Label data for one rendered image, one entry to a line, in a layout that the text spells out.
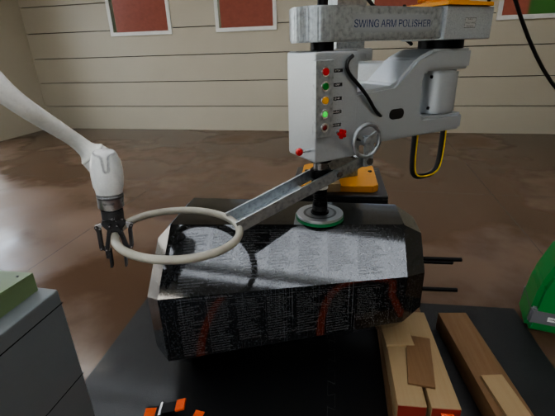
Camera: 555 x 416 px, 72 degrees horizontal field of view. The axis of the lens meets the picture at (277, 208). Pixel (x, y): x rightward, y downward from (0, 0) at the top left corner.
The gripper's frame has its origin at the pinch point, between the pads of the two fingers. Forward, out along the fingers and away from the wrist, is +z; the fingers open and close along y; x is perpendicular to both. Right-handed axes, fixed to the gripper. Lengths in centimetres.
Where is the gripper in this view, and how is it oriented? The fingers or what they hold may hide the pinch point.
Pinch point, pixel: (118, 257)
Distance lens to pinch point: 158.8
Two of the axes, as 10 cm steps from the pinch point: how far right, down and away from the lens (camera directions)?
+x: -2.3, -3.5, 9.1
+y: 9.7, -0.6, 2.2
